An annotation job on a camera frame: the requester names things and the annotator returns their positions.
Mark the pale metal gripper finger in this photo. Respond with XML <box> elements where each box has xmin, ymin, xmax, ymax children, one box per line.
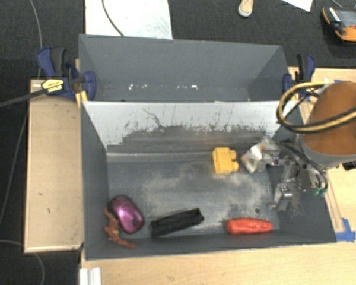
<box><xmin>240</xmin><ymin>137</ymin><xmax>281</xmax><ymax>173</ymax></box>
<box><xmin>268</xmin><ymin>182</ymin><xmax>295</xmax><ymax>212</ymax></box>

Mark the yellow toy block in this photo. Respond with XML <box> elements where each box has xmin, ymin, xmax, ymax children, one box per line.
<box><xmin>212</xmin><ymin>147</ymin><xmax>240</xmax><ymax>176</ymax></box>

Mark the red toy carrot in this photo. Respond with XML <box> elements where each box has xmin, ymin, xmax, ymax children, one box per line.
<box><xmin>226</xmin><ymin>217</ymin><xmax>274</xmax><ymax>235</ymax></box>

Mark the grey metal bin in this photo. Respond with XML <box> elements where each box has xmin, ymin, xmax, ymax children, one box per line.
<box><xmin>78</xmin><ymin>33</ymin><xmax>338</xmax><ymax>261</ymax></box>

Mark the black folded cloth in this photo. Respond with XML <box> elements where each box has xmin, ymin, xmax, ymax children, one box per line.
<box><xmin>150</xmin><ymin>208</ymin><xmax>205</xmax><ymax>239</ymax></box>

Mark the purple computer mouse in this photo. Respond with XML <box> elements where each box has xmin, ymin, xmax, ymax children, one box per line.
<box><xmin>107</xmin><ymin>194</ymin><xmax>145</xmax><ymax>235</ymax></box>

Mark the orange-brown toy figure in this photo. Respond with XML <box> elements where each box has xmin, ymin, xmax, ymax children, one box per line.
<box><xmin>103</xmin><ymin>207</ymin><xmax>136</xmax><ymax>251</ymax></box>

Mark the pale wood board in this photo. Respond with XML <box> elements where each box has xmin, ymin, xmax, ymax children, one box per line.
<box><xmin>23</xmin><ymin>78</ymin><xmax>85</xmax><ymax>254</ymax></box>

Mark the black cylinder on white bracket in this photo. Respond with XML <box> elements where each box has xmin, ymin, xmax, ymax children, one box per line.
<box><xmin>341</xmin><ymin>156</ymin><xmax>356</xmax><ymax>172</ymax></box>

